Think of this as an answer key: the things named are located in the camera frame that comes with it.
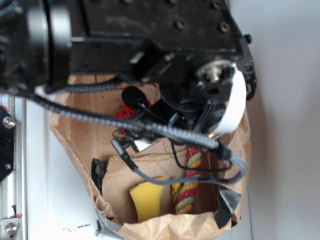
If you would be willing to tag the metal corner bracket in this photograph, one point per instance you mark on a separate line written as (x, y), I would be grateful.
(9, 228)

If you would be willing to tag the black gripper white cover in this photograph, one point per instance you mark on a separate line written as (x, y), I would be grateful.
(213, 100)

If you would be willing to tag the black octagonal mounting plate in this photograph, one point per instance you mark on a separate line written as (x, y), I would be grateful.
(7, 143)

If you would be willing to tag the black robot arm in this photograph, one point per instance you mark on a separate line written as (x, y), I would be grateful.
(192, 48)

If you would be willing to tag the red crumpled paper flower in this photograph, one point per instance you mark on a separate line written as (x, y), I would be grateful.
(138, 107)

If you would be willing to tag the black foam microphone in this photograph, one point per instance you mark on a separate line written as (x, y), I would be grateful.
(133, 97)

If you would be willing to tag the yellow sponge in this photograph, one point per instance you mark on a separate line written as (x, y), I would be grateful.
(146, 197)

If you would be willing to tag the brown paper bag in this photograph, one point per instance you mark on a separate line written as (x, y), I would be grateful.
(215, 210)

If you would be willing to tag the aluminium frame rail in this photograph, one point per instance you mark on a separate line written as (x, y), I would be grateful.
(13, 202)

